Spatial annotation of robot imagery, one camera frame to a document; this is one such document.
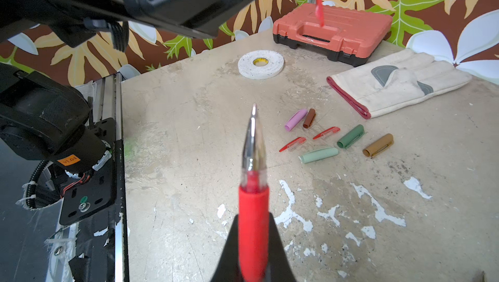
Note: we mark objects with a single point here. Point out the brown marker cap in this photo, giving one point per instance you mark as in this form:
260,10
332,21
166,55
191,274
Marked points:
309,119

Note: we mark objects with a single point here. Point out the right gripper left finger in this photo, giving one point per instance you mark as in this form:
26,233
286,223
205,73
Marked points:
228,269

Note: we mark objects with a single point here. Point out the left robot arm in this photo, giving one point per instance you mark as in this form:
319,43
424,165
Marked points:
42,120

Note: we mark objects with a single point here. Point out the white tape roll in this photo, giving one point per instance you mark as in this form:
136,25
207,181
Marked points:
261,64

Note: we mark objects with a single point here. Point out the dark green pen cap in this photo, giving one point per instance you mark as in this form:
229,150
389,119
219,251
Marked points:
351,137

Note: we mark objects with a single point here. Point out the brown orange pen cap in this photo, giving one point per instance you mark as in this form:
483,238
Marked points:
379,146

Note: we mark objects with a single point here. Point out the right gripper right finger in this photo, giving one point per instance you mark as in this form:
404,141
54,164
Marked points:
278,268

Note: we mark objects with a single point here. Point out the red pen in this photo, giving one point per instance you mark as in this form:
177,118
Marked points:
253,228

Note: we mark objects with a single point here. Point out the red plastic tool case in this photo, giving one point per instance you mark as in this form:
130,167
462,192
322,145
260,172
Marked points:
347,36

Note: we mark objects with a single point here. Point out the light green pen cap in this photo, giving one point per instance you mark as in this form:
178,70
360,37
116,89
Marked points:
318,155

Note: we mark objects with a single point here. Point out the beige work glove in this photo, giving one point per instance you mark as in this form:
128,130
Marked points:
396,81

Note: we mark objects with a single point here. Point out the pink pen cap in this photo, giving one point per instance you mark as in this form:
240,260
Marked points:
295,119

